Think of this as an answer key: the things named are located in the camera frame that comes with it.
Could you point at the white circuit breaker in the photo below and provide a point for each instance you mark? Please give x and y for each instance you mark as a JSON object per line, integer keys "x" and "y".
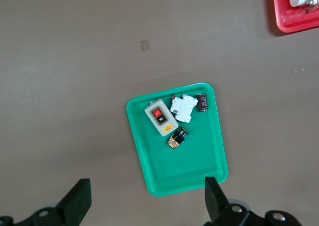
{"x": 184, "y": 108}

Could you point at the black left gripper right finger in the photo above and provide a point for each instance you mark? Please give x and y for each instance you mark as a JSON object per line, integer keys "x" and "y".
{"x": 214, "y": 198}

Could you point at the green plastic tray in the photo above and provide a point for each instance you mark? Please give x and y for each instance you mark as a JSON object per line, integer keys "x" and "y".
{"x": 184, "y": 166}

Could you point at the black yellow push button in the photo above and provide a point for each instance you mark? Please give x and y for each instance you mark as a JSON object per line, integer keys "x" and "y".
{"x": 177, "y": 138}

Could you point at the black cylindrical capacitor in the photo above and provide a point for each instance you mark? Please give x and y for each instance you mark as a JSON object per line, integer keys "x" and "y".
{"x": 202, "y": 102}

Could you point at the grey on-off switch box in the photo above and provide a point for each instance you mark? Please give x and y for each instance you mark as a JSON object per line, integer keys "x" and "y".
{"x": 159, "y": 116}

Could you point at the red tray holding fittings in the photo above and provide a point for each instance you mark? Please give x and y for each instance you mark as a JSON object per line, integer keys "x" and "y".
{"x": 291, "y": 24}

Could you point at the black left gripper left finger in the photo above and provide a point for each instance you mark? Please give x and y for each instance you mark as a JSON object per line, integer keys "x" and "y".
{"x": 77, "y": 201}

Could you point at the clear tape patch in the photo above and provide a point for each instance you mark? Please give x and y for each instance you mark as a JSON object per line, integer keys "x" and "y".
{"x": 144, "y": 45}
{"x": 299, "y": 71}

